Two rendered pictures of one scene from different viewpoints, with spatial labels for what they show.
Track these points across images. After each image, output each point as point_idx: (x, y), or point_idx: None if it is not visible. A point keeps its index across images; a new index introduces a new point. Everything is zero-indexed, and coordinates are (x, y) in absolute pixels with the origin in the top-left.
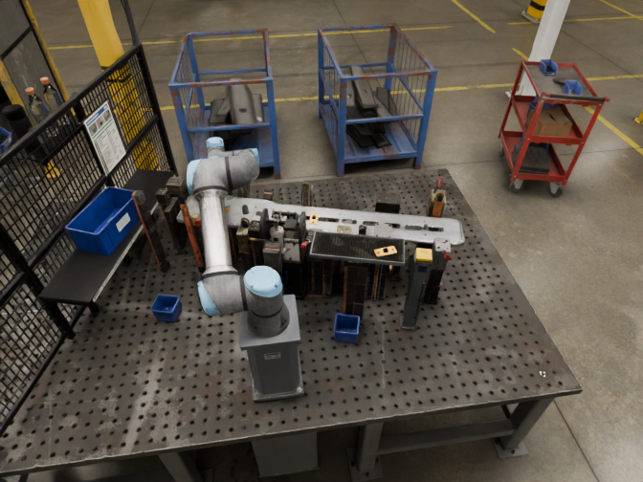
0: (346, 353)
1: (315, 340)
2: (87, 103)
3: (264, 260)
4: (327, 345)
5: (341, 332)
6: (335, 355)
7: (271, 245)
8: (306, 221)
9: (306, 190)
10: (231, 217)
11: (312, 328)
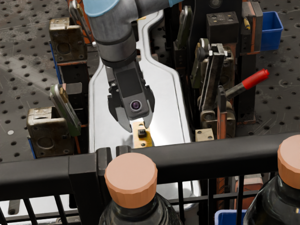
0: (289, 38)
1: (288, 65)
2: (44, 216)
3: (261, 32)
4: (288, 54)
5: (281, 23)
6: (298, 46)
7: (244, 10)
8: (140, 22)
9: (82, 11)
10: (161, 113)
11: (269, 72)
